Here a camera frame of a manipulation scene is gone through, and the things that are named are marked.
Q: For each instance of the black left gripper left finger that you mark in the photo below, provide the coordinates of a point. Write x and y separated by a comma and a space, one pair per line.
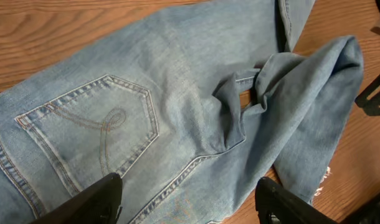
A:
100, 203

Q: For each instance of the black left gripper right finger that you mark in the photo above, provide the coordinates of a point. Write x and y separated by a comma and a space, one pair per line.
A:
274, 204

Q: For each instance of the blue denim jeans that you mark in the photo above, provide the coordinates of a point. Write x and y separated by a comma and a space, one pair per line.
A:
191, 106

